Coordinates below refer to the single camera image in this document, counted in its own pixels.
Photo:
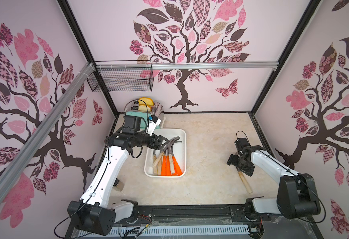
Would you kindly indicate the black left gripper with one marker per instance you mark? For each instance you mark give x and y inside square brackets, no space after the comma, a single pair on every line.
[156,146]

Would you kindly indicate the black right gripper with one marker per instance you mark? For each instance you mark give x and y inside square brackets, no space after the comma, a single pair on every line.
[234,160]

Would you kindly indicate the wooden handle sickle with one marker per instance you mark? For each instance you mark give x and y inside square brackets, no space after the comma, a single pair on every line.
[167,144]
[154,167]
[245,183]
[159,167]
[171,162]

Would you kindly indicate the orange handle sickle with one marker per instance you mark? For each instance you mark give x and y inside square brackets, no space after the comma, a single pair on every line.
[163,166]
[175,164]
[174,173]
[167,164]

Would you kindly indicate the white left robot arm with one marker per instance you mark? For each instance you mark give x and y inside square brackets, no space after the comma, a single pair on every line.
[93,213]

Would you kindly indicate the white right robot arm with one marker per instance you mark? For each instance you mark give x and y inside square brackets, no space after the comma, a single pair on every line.
[297,195]

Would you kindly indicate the white plastic storage tray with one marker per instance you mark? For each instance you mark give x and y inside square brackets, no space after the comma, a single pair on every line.
[179,150]

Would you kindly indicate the mint green toaster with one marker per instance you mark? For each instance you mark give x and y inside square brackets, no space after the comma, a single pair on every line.
[157,110]

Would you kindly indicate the yellow bread slice front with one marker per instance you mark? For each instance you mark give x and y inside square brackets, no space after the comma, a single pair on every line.
[144,108]

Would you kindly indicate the yellow bread slice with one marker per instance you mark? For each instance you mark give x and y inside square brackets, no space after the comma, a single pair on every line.
[146,101]
[144,108]

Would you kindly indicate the yellow bread slice back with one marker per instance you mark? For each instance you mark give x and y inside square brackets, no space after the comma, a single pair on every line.
[146,101]

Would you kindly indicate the small glass spice jar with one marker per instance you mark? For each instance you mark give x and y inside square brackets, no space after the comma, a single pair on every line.
[118,185]

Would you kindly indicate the black wire basket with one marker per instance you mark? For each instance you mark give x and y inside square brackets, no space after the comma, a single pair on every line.
[122,76]

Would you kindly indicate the black base frame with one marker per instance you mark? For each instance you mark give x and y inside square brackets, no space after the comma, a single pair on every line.
[261,226]

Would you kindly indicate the aluminium rail back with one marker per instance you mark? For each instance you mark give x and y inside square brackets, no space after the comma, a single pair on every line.
[186,66]

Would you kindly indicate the aluminium rail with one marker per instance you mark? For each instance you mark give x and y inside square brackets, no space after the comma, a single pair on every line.
[186,66]
[18,165]

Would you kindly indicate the white vented cable duct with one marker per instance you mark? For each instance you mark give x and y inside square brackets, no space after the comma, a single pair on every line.
[163,231]

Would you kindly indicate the aluminium rail left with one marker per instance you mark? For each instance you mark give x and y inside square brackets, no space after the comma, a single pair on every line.
[18,165]

